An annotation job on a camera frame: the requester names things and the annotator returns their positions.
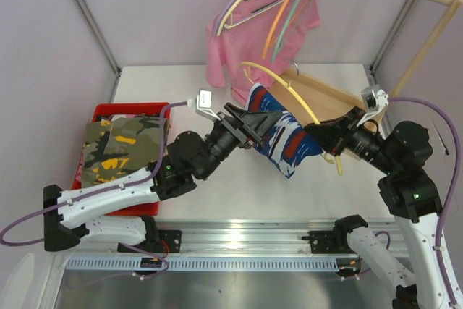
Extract blue red white shorts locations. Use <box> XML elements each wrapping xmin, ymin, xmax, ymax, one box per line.
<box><xmin>246</xmin><ymin>83</ymin><xmax>323</xmax><ymax>179</ymax></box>

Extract mint green hanger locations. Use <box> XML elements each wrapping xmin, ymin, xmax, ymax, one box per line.
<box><xmin>271</xmin><ymin>0</ymin><xmax>311</xmax><ymax>63</ymax></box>

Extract green yellow camouflage trousers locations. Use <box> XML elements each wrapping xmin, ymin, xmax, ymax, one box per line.
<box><xmin>80</xmin><ymin>115</ymin><xmax>170</xmax><ymax>188</ymax></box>

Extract orange hanger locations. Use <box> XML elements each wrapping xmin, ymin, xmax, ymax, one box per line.
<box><xmin>261</xmin><ymin>0</ymin><xmax>294</xmax><ymax>59</ymax></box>

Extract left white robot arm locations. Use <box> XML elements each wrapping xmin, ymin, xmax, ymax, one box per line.
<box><xmin>43</xmin><ymin>103</ymin><xmax>282</xmax><ymax>252</ymax></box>

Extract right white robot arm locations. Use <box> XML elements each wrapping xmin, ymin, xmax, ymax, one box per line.
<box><xmin>304</xmin><ymin>107</ymin><xmax>462</xmax><ymax>308</ymax></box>

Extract wooden clothes rack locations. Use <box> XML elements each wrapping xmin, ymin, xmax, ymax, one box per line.
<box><xmin>271</xmin><ymin>0</ymin><xmax>462</xmax><ymax>122</ymax></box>

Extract pink t-shirt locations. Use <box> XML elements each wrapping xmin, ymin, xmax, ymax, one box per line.
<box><xmin>206</xmin><ymin>0</ymin><xmax>321</xmax><ymax>104</ymax></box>

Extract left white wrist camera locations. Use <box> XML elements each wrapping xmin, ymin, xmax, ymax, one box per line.
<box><xmin>187</xmin><ymin>89</ymin><xmax>220</xmax><ymax>122</ymax></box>

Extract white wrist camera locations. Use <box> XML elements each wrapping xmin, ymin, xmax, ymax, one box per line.
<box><xmin>357</xmin><ymin>84</ymin><xmax>388</xmax><ymax>126</ymax></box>
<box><xmin>187</xmin><ymin>89</ymin><xmax>220</xmax><ymax>122</ymax></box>

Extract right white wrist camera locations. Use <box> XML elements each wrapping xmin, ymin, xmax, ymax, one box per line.
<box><xmin>357</xmin><ymin>84</ymin><xmax>388</xmax><ymax>126</ymax></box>

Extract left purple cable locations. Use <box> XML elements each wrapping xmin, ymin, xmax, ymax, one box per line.
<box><xmin>0</xmin><ymin>101</ymin><xmax>196</xmax><ymax>284</ymax></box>

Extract aluminium mounting rail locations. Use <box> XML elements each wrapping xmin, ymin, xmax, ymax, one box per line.
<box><xmin>50</xmin><ymin>218</ymin><xmax>446</xmax><ymax>259</ymax></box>

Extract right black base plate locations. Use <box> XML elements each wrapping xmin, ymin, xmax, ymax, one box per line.
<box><xmin>301</xmin><ymin>230</ymin><xmax>350</xmax><ymax>255</ymax></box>

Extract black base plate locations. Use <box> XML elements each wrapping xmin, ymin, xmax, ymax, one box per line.
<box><xmin>117</xmin><ymin>229</ymin><xmax>182</xmax><ymax>254</ymax></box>
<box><xmin>301</xmin><ymin>230</ymin><xmax>350</xmax><ymax>255</ymax></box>

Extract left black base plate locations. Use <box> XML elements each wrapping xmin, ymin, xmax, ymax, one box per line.
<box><xmin>117</xmin><ymin>229</ymin><xmax>182</xmax><ymax>254</ymax></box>

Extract white slotted cable duct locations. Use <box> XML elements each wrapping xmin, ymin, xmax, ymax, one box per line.
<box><xmin>66</xmin><ymin>256</ymin><xmax>339</xmax><ymax>272</ymax></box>

